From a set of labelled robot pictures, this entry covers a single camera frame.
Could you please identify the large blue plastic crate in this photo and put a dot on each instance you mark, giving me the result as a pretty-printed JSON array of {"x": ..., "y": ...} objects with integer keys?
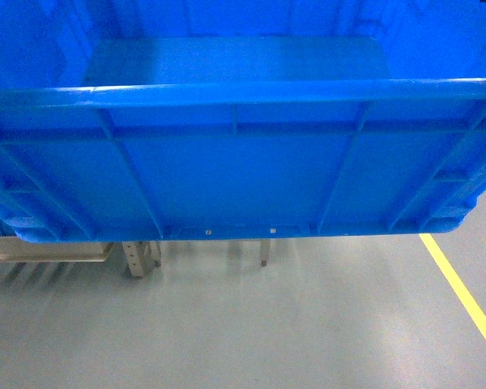
[{"x": 192, "y": 120}]

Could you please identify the metal roller shelf rack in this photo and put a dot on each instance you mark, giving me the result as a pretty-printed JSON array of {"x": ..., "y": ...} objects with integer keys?
[{"x": 141, "y": 257}]

